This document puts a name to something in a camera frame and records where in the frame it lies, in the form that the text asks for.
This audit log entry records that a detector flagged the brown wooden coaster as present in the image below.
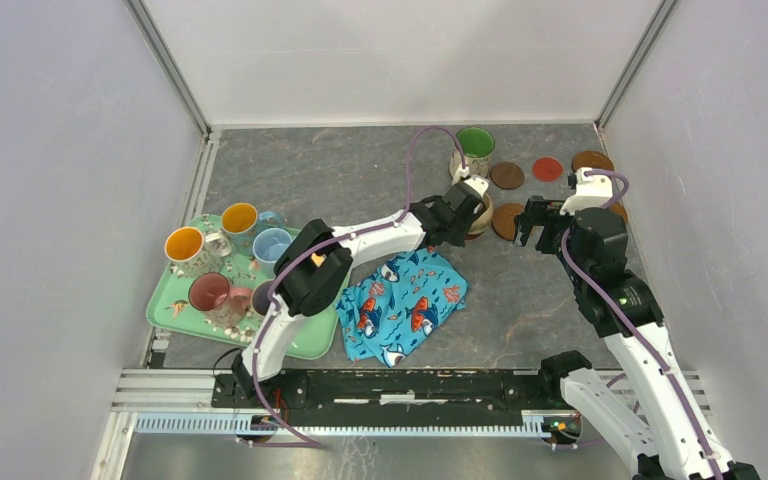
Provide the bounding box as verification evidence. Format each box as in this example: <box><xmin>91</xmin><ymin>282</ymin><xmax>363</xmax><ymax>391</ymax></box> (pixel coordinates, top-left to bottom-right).
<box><xmin>571</xmin><ymin>150</ymin><xmax>615</xmax><ymax>173</ymax></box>
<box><xmin>491</xmin><ymin>203</ymin><xmax>524</xmax><ymax>242</ymax></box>
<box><xmin>609</xmin><ymin>202</ymin><xmax>629</xmax><ymax>225</ymax></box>

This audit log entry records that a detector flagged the beige mug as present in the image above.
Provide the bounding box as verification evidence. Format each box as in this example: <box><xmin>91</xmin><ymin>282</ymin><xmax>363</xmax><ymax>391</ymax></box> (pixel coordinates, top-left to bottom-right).
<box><xmin>466</xmin><ymin>194</ymin><xmax>494</xmax><ymax>240</ymax></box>

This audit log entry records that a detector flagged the dark brown round coaster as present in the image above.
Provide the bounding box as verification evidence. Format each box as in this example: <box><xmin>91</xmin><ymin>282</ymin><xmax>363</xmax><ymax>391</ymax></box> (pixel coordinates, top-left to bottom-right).
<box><xmin>489</xmin><ymin>162</ymin><xmax>525</xmax><ymax>190</ymax></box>

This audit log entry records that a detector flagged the red round coaster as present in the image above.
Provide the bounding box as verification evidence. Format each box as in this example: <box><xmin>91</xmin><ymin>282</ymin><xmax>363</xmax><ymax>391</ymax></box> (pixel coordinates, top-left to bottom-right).
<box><xmin>532</xmin><ymin>157</ymin><xmax>564</xmax><ymax>183</ymax></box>

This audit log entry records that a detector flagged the green inside floral mug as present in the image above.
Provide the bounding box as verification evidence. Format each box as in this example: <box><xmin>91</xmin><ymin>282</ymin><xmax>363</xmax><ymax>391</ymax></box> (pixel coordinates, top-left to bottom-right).
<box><xmin>449</xmin><ymin>127</ymin><xmax>496</xmax><ymax>183</ymax></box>

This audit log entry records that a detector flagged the yellow mug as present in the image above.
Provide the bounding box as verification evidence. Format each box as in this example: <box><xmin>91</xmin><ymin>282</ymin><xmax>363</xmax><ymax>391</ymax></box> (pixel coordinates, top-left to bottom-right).
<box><xmin>310</xmin><ymin>253</ymin><xmax>326</xmax><ymax>267</ymax></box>

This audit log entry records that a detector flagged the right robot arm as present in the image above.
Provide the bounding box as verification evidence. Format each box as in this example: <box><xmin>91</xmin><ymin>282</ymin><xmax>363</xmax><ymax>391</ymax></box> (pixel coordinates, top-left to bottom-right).
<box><xmin>514</xmin><ymin>196</ymin><xmax>759</xmax><ymax>479</ymax></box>

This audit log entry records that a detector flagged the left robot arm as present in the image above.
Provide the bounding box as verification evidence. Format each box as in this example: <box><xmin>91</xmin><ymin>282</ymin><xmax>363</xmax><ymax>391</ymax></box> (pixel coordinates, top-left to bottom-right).
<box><xmin>232</xmin><ymin>176</ymin><xmax>489</xmax><ymax>408</ymax></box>

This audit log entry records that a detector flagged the small cup orange inside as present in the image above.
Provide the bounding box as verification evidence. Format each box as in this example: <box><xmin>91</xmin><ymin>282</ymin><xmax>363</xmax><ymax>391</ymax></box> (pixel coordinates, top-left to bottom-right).
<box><xmin>220</xmin><ymin>203</ymin><xmax>285</xmax><ymax>257</ymax></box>

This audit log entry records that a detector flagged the floral cup orange inside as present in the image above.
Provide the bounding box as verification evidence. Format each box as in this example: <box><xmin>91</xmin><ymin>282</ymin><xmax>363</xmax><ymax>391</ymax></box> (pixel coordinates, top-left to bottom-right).
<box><xmin>164</xmin><ymin>226</ymin><xmax>233</xmax><ymax>278</ymax></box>

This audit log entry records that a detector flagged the blue shark print cloth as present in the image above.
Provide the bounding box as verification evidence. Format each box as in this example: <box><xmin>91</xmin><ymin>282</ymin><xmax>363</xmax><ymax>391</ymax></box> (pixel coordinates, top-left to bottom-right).
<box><xmin>336</xmin><ymin>247</ymin><xmax>469</xmax><ymax>368</ymax></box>

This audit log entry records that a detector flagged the light blue mug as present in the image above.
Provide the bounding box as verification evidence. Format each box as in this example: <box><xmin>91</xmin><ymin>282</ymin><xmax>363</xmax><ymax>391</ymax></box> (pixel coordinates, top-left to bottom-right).
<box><xmin>252</xmin><ymin>227</ymin><xmax>293</xmax><ymax>276</ymax></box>

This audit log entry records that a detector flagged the pink mug maroon inside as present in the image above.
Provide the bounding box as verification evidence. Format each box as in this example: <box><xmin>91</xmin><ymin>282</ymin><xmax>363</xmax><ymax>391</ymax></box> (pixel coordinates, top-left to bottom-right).
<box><xmin>188</xmin><ymin>273</ymin><xmax>253</xmax><ymax>328</ymax></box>

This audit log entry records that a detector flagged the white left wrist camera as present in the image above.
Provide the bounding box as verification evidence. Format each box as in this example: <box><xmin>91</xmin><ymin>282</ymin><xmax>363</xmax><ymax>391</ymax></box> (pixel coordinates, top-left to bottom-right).
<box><xmin>453</xmin><ymin>166</ymin><xmax>489</xmax><ymax>199</ymax></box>

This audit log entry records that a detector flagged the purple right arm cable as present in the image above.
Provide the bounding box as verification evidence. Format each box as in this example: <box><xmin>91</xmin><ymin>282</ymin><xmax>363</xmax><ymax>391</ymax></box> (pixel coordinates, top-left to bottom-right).
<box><xmin>556</xmin><ymin>168</ymin><xmax>726</xmax><ymax>480</ymax></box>

